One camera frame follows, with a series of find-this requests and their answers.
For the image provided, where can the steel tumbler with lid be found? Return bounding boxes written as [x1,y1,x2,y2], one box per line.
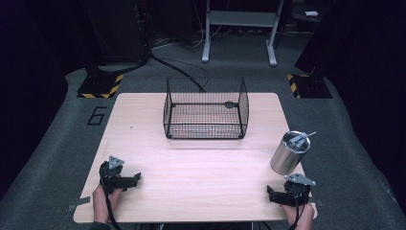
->
[269,129,318,176]

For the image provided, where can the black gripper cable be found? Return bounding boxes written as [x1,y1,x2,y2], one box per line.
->
[287,191,305,230]
[101,180,124,230]

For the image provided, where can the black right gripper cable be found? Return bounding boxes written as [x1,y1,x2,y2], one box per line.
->
[287,191,305,230]

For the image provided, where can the black floor cable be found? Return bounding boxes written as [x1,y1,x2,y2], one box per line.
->
[148,51,211,94]

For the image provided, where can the black stand base hazard stripes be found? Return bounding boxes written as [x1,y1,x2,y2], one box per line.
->
[285,73,333,100]
[77,73,124,100]

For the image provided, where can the person's left hand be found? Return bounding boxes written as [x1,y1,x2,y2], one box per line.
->
[92,184,124,224]

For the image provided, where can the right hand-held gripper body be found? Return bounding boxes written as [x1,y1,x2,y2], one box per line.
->
[283,172,317,207]

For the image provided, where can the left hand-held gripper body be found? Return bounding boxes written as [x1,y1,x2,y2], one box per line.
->
[99,155,127,195]

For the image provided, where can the grey tape strip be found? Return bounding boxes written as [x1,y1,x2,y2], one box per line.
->
[66,195,92,213]

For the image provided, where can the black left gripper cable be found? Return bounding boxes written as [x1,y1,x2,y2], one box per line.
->
[101,180,124,230]

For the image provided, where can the black wire mesh basket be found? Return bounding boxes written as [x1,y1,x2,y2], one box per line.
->
[163,77,250,140]

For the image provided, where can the white metal stand frame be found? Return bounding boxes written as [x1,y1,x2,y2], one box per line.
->
[201,0,285,68]

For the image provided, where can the person's right hand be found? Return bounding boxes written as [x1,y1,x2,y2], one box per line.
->
[281,202,316,230]

